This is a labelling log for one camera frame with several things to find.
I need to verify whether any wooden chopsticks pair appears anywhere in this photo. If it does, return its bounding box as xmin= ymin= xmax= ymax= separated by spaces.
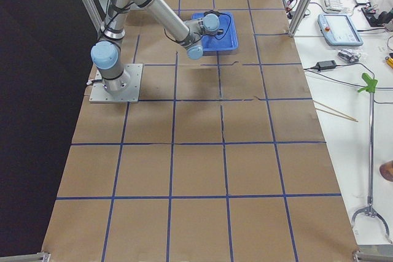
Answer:
xmin=313 ymin=100 xmax=358 ymax=122

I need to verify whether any brown paper table cover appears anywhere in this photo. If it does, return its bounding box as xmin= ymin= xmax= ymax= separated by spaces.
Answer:
xmin=42 ymin=0 xmax=357 ymax=261

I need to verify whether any green handled reach grabber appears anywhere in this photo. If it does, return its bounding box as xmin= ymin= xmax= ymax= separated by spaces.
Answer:
xmin=351 ymin=72 xmax=392 ymax=244

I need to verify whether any blue plastic tray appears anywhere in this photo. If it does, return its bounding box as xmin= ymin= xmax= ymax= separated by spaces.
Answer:
xmin=201 ymin=12 xmax=238 ymax=55

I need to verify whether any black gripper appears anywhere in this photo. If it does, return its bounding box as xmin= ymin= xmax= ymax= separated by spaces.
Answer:
xmin=203 ymin=10 xmax=220 ymax=17

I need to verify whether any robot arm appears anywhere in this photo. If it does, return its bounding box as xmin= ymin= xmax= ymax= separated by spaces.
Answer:
xmin=90 ymin=0 xmax=224 ymax=94

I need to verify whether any black power adapter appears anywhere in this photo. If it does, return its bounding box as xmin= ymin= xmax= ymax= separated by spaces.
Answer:
xmin=316 ymin=60 xmax=337 ymax=72

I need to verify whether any teach pendant tablet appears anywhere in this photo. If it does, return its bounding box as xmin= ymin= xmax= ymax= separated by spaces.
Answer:
xmin=317 ymin=13 xmax=363 ymax=47

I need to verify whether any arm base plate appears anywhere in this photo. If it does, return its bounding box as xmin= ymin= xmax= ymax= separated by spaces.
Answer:
xmin=89 ymin=64 xmax=143 ymax=103

